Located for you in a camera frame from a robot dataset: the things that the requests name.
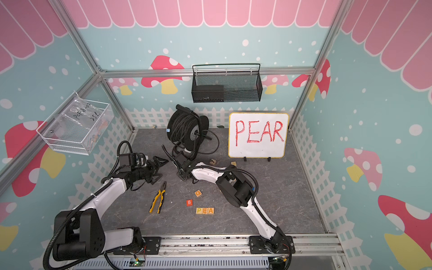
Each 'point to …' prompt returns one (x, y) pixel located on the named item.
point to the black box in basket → (206, 93)
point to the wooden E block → (205, 210)
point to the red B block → (189, 202)
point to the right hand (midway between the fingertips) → (185, 170)
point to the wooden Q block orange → (198, 193)
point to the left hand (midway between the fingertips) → (166, 169)
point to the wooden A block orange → (211, 210)
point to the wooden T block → (212, 162)
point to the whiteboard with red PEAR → (260, 135)
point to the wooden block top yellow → (234, 163)
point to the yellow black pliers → (161, 192)
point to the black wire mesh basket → (226, 82)
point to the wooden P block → (198, 210)
